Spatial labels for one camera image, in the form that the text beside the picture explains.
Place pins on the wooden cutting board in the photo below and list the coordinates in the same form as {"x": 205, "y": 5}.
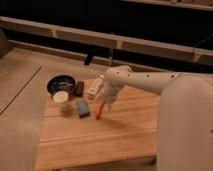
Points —
{"x": 127, "y": 130}

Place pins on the orange red pepper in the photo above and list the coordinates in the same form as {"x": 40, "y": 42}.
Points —
{"x": 99, "y": 110}

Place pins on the white lidded jar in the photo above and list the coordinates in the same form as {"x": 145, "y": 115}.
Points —
{"x": 61, "y": 100}

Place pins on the small black box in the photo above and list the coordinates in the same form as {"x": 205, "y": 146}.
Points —
{"x": 79, "y": 89}

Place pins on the blue sponge block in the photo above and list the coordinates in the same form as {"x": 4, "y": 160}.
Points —
{"x": 82, "y": 107}

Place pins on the long wooden rail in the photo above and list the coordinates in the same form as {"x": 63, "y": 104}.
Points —
{"x": 136, "y": 45}

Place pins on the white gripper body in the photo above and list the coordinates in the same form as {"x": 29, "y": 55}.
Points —
{"x": 108, "y": 94}

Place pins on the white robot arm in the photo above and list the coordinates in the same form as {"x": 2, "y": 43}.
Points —
{"x": 185, "y": 114}

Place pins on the dark ceramic bowl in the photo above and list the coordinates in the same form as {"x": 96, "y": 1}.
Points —
{"x": 61, "y": 83}

